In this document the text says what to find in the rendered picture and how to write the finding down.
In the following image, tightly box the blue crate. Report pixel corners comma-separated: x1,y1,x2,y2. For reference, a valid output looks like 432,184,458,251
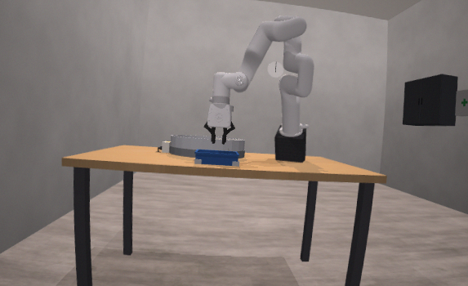
195,150,239,166

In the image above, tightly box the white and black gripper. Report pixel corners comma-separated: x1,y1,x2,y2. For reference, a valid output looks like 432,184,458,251
204,103,235,145

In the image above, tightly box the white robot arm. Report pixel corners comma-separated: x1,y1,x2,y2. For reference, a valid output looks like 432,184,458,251
209,16,314,137

